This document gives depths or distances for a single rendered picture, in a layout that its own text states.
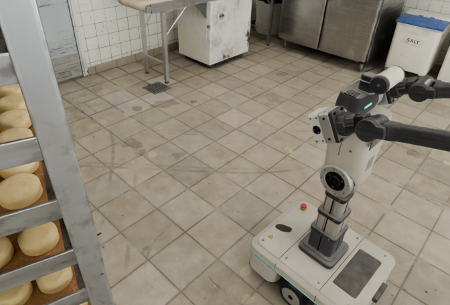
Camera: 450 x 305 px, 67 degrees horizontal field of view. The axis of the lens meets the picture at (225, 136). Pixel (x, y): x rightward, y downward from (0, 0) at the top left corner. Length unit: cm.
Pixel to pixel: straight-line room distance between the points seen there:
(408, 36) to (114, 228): 401
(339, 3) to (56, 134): 468
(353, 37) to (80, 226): 463
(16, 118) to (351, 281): 171
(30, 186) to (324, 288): 162
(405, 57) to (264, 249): 360
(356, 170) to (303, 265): 66
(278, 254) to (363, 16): 349
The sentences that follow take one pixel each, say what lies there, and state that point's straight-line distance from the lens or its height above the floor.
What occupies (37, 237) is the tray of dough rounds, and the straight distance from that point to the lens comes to 56.
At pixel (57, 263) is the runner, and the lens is 53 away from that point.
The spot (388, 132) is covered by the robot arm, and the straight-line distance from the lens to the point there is 121.
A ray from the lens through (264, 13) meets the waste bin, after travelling 603.
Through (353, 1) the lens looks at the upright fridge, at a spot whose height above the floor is 88.
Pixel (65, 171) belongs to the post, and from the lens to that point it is 39.
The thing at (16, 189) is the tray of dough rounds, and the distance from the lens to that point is 50.
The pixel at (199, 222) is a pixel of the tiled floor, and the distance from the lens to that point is 244.
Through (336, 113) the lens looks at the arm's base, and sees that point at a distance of 130.
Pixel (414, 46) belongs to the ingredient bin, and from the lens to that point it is 495.
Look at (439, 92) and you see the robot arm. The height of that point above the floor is 122.
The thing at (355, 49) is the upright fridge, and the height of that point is 32.
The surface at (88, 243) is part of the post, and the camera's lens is 47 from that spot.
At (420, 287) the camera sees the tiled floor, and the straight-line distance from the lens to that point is 247.
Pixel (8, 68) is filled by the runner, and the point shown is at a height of 168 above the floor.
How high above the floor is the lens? 181
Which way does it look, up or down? 34 degrees down
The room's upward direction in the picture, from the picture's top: 2 degrees clockwise
